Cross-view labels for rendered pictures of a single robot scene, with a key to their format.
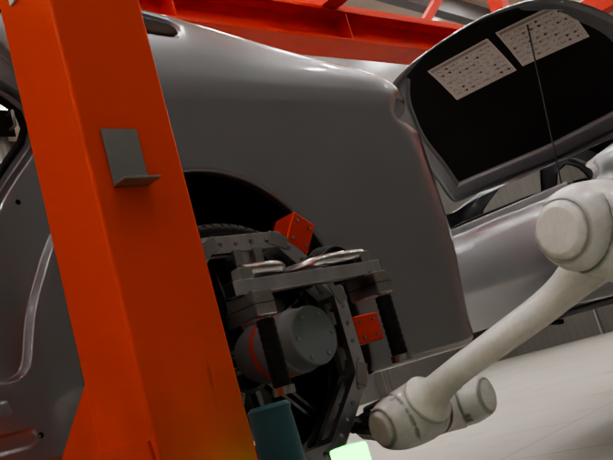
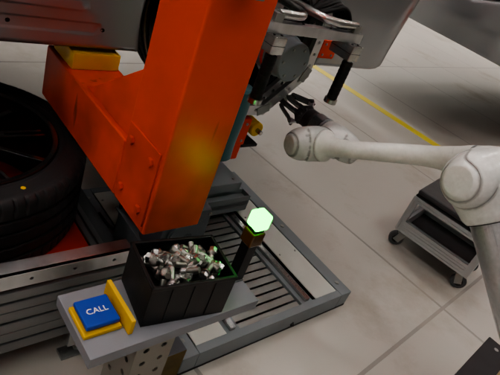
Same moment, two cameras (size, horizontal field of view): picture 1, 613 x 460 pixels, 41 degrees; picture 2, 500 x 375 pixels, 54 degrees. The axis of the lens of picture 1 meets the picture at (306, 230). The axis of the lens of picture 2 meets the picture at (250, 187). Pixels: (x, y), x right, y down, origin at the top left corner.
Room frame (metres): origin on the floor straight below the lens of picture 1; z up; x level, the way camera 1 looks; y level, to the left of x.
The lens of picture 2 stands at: (0.21, 0.16, 1.27)
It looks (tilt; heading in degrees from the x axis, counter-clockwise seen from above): 31 degrees down; 355
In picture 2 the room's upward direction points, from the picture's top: 22 degrees clockwise
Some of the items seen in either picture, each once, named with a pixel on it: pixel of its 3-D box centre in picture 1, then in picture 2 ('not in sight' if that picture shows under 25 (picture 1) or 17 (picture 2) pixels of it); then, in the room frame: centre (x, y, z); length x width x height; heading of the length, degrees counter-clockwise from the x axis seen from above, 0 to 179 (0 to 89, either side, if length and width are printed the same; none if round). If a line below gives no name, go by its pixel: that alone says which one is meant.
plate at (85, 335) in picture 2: not in sight; (94, 318); (0.90, 0.29, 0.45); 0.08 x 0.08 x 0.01; 44
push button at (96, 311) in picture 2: not in sight; (96, 313); (0.90, 0.29, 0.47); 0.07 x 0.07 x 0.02; 44
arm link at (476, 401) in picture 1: (456, 402); (338, 143); (1.75, -0.20, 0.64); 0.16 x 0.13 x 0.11; 44
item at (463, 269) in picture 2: not in sight; (449, 230); (2.33, -1.04, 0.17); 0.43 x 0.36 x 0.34; 55
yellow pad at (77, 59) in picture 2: not in sight; (87, 51); (1.59, 0.62, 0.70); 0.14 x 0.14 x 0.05; 44
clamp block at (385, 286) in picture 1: (368, 286); (345, 47); (1.82, -0.10, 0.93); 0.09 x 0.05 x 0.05; 44
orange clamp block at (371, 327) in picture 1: (358, 330); (321, 45); (2.07, -0.06, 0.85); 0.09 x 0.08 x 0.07; 134
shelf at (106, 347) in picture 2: not in sight; (165, 302); (1.02, 0.17, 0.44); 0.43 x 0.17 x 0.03; 134
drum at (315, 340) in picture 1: (284, 345); (274, 48); (1.79, 0.12, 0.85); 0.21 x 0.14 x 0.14; 44
